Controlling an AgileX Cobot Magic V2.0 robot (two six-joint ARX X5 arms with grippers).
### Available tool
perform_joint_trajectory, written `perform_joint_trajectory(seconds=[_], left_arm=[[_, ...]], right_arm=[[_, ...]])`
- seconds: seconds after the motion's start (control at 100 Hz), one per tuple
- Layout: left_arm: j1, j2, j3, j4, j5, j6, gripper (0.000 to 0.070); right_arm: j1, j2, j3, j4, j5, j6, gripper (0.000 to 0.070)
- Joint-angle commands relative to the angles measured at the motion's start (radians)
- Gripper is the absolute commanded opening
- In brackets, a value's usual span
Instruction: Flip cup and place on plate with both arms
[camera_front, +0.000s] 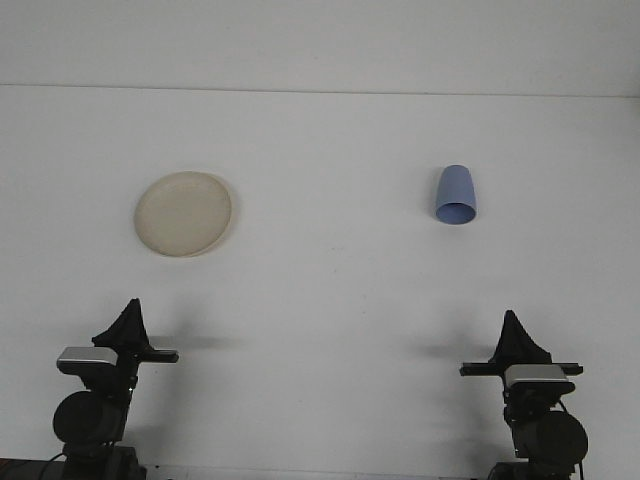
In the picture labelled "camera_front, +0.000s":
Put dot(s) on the pale blue cup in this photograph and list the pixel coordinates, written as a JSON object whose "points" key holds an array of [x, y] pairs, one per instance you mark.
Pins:
{"points": [[454, 192]]}

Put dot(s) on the pale round plate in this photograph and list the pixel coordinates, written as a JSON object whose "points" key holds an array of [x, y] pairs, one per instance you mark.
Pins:
{"points": [[182, 215]]}

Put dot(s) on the dark brown base panel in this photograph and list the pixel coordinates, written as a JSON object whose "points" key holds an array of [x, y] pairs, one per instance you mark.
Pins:
{"points": [[20, 470]]}

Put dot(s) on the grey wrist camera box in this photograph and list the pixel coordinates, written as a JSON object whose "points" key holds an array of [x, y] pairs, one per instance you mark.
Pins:
{"points": [[537, 375], [85, 357]]}

